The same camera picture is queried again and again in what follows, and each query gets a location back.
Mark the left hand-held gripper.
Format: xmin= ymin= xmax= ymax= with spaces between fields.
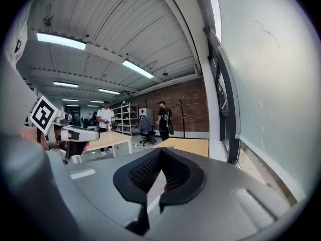
xmin=29 ymin=95 xmax=101 ymax=164

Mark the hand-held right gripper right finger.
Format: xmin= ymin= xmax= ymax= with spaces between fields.
xmin=144 ymin=147 xmax=296 ymax=241

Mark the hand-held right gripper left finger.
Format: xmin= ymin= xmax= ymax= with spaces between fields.
xmin=0 ymin=133 xmax=163 ymax=241

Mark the person's left forearm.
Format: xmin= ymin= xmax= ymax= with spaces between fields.
xmin=20 ymin=126 xmax=49 ymax=151

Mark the light wooden table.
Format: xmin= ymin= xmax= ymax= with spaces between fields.
xmin=85 ymin=131 xmax=133 ymax=158

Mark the white metal shelving unit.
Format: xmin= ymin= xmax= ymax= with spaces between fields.
xmin=111 ymin=103 xmax=139 ymax=137

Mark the gray jacket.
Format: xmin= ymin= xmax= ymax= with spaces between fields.
xmin=139 ymin=118 xmax=150 ymax=135

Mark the black office chair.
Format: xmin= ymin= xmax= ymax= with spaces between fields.
xmin=138 ymin=118 xmax=157 ymax=147

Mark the gray metal cabinet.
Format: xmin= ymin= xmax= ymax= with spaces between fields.
xmin=138 ymin=108 xmax=154 ymax=125

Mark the person's light shirt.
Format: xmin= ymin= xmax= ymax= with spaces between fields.
xmin=0 ymin=0 xmax=38 ymax=135

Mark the black coat rack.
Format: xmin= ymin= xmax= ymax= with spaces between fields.
xmin=176 ymin=97 xmax=188 ymax=139

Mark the ceiling pipe fixture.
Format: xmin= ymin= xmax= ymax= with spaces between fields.
xmin=42 ymin=3 xmax=55 ymax=27

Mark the black window frame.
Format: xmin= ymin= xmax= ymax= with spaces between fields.
xmin=203 ymin=26 xmax=242 ymax=164

